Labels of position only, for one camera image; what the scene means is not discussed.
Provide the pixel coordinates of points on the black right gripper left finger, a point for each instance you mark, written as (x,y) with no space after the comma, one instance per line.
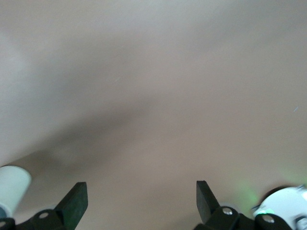
(72,208)

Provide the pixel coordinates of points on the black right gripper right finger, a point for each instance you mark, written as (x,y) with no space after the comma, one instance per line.
(207,206)

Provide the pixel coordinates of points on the white ceramic mug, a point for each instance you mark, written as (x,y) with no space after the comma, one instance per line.
(13,187)

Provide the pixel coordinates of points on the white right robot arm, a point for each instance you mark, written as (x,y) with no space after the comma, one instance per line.
(283,203)

